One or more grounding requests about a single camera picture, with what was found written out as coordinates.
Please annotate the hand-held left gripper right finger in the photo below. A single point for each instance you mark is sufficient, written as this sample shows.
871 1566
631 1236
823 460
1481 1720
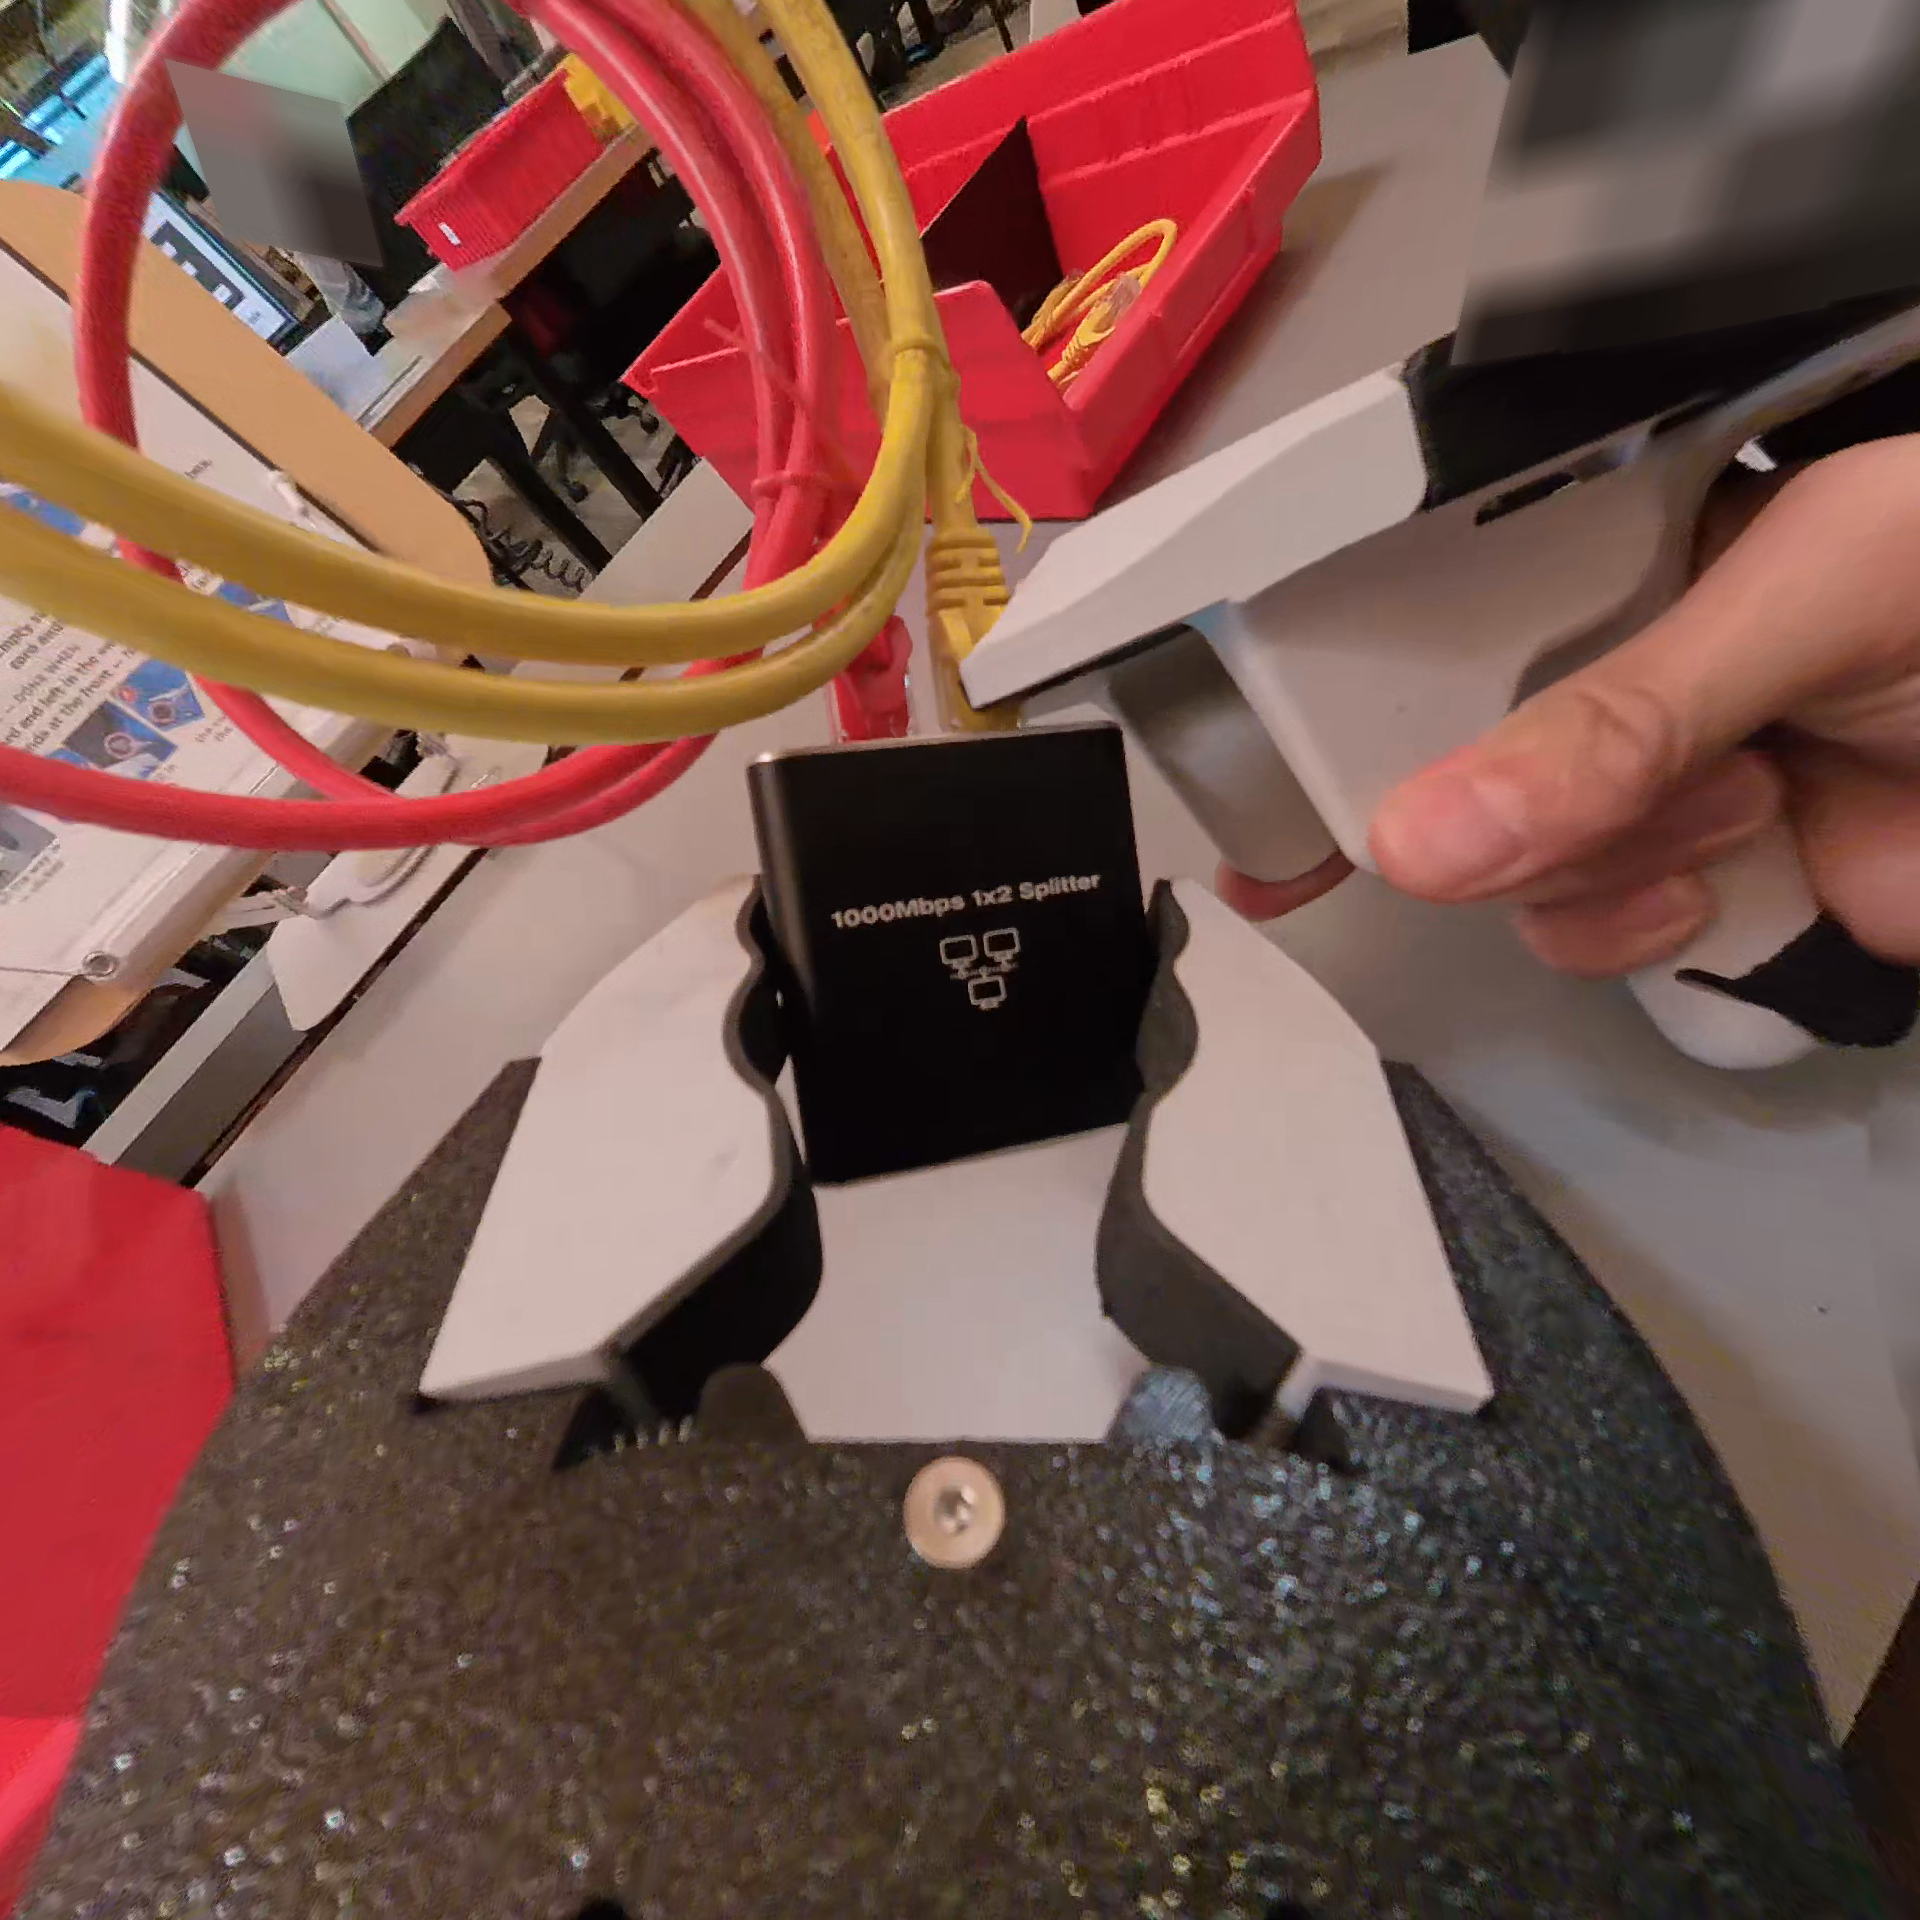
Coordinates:
1290 1201

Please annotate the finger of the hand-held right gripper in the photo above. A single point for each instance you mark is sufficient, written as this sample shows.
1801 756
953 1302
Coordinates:
1276 524
1230 765

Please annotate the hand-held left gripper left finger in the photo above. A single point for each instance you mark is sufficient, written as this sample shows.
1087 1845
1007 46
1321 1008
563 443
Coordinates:
628 1185

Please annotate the black port adapter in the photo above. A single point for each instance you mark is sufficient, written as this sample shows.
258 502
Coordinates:
960 1049

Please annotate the person's right hand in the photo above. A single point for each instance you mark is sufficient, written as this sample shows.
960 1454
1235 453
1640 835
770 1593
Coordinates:
1828 676

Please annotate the white stand base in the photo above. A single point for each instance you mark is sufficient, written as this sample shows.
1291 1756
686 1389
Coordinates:
360 916

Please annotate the black bin divider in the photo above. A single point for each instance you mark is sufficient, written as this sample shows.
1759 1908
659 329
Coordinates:
991 211

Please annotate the red plastic bin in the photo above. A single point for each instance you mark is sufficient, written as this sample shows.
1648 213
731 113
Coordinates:
511 173
1170 91
106 1424

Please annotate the printed instruction sheet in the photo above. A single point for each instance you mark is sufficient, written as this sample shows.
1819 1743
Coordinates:
89 839

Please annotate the wood-top office desk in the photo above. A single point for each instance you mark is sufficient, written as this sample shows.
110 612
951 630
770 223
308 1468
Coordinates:
451 317

